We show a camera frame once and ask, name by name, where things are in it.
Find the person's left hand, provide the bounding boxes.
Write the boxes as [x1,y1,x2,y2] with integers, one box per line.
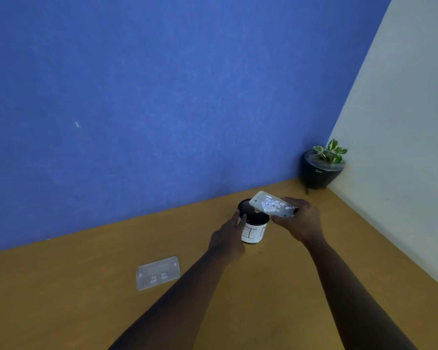
[208,211,247,265]

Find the green leafy plant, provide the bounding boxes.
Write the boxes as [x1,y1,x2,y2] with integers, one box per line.
[310,138,348,165]

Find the person's right forearm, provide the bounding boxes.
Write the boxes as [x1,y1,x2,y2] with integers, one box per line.
[304,237,419,350]

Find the white pellets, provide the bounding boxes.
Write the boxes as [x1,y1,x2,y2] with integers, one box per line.
[261,200,295,214]

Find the clear plastic lid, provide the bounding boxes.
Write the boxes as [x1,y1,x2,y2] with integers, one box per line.
[136,256,181,291]

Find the person's right hand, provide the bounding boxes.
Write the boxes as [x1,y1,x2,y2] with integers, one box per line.
[270,197,325,247]

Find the person's left forearm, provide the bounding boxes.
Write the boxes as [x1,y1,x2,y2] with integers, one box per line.
[108,248,238,350]

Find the black plant pot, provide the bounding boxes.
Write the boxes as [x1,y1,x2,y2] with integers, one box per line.
[300,150,346,195]

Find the white jar with black rim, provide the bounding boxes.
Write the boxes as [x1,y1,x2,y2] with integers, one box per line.
[237,198,270,245]

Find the clear plastic box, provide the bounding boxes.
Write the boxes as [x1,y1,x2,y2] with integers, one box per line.
[248,191,296,218]

